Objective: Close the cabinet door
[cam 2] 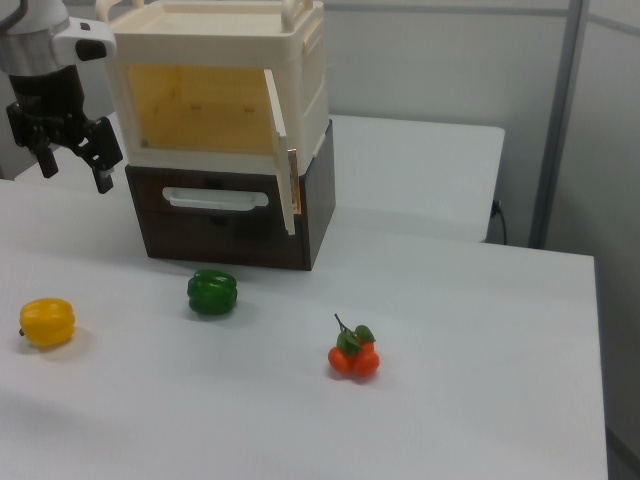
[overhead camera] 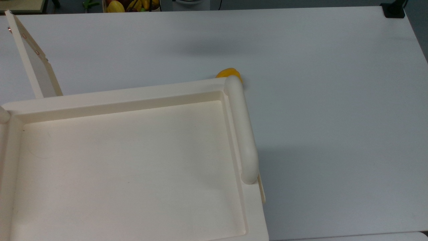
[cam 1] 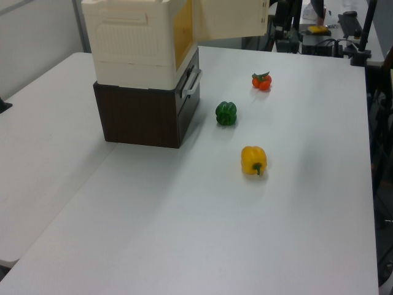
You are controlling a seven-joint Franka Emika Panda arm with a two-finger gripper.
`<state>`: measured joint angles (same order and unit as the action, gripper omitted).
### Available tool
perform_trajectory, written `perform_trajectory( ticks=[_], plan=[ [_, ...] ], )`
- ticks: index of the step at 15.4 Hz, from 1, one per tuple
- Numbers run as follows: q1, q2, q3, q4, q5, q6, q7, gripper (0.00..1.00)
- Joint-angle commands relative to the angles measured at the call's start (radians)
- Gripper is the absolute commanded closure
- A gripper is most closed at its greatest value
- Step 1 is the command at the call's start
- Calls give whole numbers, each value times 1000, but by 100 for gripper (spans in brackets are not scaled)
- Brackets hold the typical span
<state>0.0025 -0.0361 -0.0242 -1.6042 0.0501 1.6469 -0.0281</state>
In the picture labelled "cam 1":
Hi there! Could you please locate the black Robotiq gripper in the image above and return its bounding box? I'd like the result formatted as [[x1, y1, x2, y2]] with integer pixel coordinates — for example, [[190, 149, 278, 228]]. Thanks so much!
[[274, 0, 292, 39]]

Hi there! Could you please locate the cream cabinet door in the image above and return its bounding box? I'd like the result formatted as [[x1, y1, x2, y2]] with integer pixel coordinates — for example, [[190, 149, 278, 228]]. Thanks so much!
[[190, 0, 270, 42]]

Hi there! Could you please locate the black electronics box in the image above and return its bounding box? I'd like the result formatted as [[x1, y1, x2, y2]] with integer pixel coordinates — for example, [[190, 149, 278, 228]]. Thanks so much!
[[301, 34, 344, 58]]

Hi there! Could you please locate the red tomato bunch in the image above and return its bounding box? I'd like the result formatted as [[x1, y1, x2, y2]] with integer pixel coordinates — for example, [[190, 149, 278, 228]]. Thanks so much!
[[251, 71, 273, 92]]

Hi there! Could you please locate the black keyboard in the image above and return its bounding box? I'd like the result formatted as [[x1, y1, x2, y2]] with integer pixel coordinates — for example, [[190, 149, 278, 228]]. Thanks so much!
[[337, 14, 362, 40]]

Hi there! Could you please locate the black pole clamp base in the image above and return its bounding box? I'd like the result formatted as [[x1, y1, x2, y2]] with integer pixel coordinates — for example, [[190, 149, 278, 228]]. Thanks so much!
[[349, 49, 373, 67]]

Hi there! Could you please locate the green bell pepper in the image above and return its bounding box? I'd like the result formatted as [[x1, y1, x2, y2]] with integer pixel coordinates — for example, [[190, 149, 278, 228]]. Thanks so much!
[[215, 101, 238, 127]]

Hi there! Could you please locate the yellow bell pepper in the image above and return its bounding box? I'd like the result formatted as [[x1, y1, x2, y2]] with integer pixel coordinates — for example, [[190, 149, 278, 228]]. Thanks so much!
[[240, 145, 268, 176]]

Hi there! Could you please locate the white plastic tray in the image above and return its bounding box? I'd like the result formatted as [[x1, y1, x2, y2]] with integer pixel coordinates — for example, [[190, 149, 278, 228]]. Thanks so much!
[[80, 0, 200, 91]]

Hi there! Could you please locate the dark brown drawer unit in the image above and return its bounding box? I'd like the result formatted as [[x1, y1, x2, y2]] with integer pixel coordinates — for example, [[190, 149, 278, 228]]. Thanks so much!
[[93, 49, 201, 149]]

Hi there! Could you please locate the black camera pole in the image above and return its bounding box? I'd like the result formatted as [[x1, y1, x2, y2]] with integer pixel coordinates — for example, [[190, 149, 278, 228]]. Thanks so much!
[[359, 0, 378, 53]]

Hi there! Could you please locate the silver drawer handle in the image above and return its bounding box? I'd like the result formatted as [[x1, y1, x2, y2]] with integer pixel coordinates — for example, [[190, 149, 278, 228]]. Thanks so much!
[[181, 68, 203, 95]]

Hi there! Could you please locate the dark metal stand frame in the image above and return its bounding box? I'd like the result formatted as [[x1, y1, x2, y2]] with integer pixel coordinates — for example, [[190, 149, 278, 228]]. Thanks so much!
[[365, 45, 393, 288]]

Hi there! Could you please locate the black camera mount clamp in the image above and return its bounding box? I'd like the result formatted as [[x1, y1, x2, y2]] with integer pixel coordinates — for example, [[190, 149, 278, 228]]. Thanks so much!
[[0, 97, 14, 114]]

